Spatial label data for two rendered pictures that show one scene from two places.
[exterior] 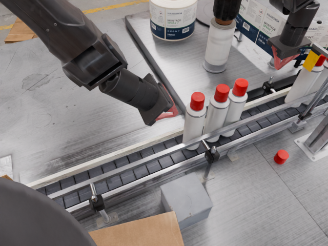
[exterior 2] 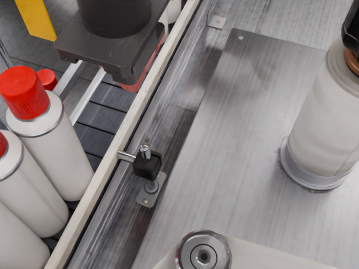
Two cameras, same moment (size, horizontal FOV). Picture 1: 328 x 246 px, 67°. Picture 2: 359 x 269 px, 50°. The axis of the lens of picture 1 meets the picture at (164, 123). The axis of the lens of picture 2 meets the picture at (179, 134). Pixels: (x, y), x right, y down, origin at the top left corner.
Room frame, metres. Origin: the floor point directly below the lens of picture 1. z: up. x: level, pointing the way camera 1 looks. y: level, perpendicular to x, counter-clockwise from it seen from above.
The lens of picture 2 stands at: (0.80, -0.48, 1.33)
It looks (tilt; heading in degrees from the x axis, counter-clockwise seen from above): 59 degrees down; 135
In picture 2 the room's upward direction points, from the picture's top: 1 degrees counter-clockwise
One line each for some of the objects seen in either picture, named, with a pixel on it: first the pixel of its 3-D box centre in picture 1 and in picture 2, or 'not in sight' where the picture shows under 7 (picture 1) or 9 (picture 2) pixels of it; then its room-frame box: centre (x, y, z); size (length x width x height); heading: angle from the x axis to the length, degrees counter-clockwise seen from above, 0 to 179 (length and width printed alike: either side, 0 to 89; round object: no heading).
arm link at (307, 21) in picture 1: (301, 11); not in sight; (0.60, -0.34, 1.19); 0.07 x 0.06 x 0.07; 22
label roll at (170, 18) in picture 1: (173, 12); not in sight; (1.03, -0.04, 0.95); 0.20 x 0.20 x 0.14
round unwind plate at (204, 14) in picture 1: (224, 11); not in sight; (1.16, -0.29, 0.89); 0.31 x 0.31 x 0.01
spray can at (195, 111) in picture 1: (194, 122); not in sight; (0.41, -0.08, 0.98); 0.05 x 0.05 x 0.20
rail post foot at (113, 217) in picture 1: (107, 219); not in sight; (0.20, 0.15, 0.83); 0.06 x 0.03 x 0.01; 113
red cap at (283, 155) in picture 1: (281, 156); (47, 82); (0.38, -0.36, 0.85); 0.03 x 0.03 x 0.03
